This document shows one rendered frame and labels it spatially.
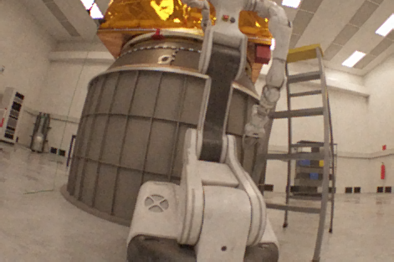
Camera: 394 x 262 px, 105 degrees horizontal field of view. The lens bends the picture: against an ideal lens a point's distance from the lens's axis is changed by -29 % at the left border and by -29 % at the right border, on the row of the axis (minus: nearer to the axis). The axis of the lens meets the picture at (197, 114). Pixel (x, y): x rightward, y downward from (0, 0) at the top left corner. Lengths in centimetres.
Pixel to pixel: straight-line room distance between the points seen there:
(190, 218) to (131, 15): 225
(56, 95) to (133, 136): 864
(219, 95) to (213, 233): 60
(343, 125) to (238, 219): 879
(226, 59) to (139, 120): 86
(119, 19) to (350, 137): 875
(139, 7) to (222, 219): 234
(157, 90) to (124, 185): 73
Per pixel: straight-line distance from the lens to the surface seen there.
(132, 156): 156
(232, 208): 61
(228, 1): 119
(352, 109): 983
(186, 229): 59
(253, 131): 107
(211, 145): 92
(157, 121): 155
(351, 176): 927
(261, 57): 218
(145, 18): 243
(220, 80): 97
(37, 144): 843
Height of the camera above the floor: 43
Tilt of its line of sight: 16 degrees up
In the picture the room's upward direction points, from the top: 8 degrees clockwise
